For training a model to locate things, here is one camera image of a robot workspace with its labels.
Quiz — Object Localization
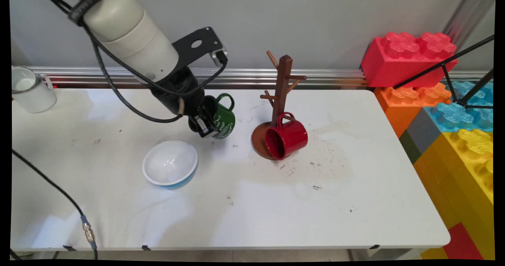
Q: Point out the giant blue toy brick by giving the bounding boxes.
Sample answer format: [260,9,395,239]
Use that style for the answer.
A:
[424,81,494,133]

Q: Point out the giant orange toy brick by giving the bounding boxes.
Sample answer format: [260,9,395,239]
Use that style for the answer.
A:
[374,83,452,138]

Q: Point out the giant yellow toy brick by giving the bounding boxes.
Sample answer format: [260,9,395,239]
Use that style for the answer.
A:
[413,129,495,260]

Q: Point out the small red toy brick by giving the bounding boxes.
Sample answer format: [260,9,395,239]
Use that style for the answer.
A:
[442,223,484,260]

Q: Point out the horizontal aluminium rail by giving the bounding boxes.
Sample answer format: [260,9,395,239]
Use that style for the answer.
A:
[12,65,494,90]

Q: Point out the brown wooden mug tree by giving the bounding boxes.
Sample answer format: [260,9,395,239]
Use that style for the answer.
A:
[251,51,308,161]

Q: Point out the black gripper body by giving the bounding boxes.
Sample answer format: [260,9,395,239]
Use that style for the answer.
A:
[151,66,206,119]

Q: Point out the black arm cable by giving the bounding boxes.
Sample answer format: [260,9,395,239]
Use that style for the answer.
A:
[49,0,229,124]

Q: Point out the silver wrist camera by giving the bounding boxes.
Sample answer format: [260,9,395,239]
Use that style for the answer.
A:
[211,48,229,66]

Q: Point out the white bowl blue outside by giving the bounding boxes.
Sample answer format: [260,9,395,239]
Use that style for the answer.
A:
[142,140,198,189]

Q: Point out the white enamel mug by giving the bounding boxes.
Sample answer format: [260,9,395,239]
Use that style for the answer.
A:
[11,67,57,114]

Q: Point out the giant red toy brick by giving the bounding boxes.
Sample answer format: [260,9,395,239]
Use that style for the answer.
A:
[360,32,458,89]

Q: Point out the dark green toy brick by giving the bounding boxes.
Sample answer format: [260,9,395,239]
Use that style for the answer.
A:
[398,131,422,165]

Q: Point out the black velcro strap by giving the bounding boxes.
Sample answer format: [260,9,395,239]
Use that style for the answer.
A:
[67,0,120,26]

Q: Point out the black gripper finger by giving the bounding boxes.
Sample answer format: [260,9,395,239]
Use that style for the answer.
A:
[188,114,216,139]
[202,97,217,121]

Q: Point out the grey toy brick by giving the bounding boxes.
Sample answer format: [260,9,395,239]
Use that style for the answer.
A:
[406,108,442,155]

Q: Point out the black tripod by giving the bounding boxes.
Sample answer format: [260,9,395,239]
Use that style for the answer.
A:
[393,35,495,111]

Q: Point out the red enamel mug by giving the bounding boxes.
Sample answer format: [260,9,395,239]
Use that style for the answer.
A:
[264,112,309,161]

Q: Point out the slanted aluminium post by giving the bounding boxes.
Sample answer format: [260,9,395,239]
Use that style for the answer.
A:
[442,0,496,49]

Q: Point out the green enamel mug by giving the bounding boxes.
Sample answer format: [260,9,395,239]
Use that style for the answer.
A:
[201,93,236,140]

